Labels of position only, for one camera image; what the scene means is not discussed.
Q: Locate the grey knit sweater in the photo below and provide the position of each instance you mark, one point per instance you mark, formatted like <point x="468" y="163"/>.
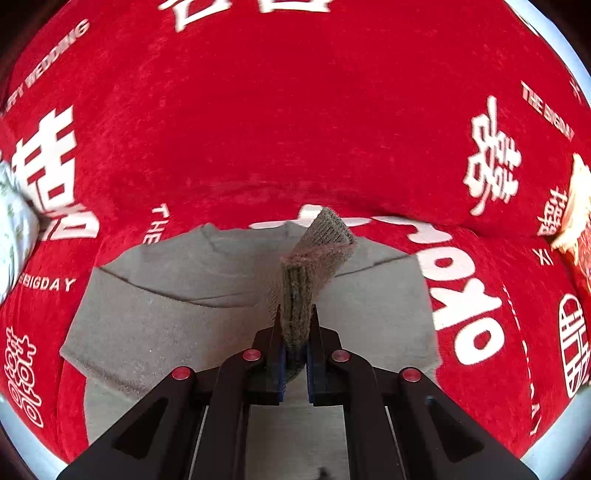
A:
<point x="184" y="314"/>

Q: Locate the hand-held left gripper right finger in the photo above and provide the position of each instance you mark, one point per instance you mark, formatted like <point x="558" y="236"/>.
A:
<point x="313" y="378"/>

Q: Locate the white floral cloth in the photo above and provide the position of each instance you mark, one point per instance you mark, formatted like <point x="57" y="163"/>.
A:
<point x="14" y="230"/>

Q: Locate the orange and cream cloth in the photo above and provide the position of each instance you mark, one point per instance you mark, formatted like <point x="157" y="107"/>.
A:
<point x="577" y="221"/>

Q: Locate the red printed sofa cover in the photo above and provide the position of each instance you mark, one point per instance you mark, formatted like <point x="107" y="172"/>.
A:
<point x="277" y="115"/>

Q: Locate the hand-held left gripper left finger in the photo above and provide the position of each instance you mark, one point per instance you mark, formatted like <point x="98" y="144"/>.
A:
<point x="279" y="378"/>

